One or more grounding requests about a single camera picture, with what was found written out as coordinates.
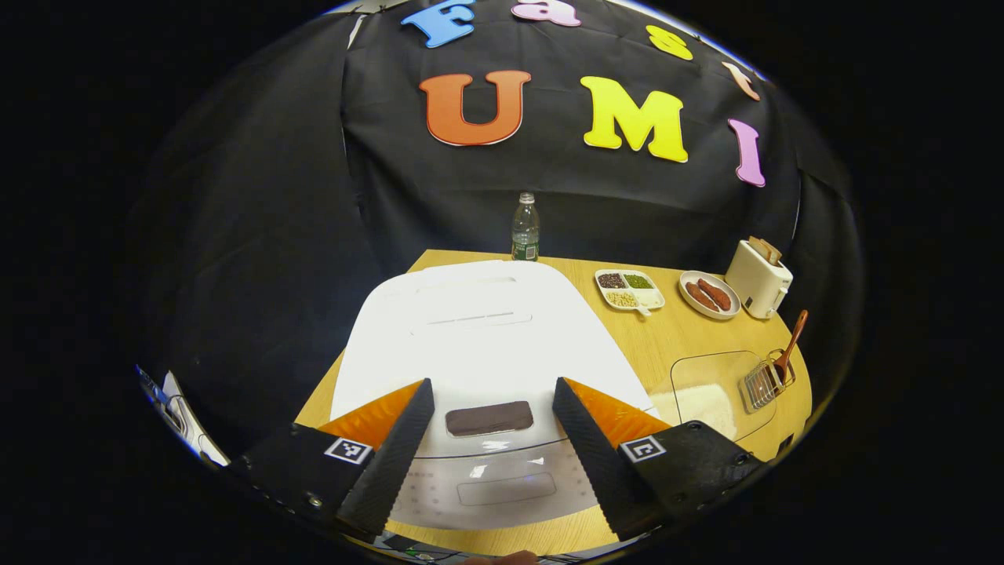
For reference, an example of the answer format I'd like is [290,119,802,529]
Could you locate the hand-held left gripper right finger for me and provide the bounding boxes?
[552,377,766,542]

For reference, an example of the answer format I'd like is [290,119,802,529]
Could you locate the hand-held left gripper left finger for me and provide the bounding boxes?
[235,378,435,538]

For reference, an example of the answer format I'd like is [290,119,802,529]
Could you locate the clear box of rice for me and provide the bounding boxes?
[649,350,777,443]

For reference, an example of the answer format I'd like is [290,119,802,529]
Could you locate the white rice cooker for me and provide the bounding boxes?
[329,259,660,530]

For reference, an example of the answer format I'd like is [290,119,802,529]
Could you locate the metal wire chopstick holder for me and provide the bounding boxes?
[739,359,796,414]

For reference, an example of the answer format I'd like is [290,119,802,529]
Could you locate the wooden spoon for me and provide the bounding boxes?
[773,310,809,385]

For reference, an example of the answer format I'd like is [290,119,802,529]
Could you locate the white divided grain dish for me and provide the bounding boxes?
[594,269,666,316]

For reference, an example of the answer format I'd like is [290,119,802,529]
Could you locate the white round plate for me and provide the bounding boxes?
[678,270,741,321]

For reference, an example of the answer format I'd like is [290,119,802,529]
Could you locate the white side desk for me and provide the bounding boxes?
[137,365,228,468]

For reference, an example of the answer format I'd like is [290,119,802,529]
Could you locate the clear plastic water bottle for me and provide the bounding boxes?
[511,192,541,262]

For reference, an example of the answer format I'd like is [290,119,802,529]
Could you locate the white toaster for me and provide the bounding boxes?
[725,239,794,319]

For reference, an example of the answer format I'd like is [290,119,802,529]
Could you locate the black backdrop cloth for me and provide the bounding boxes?
[133,0,856,440]

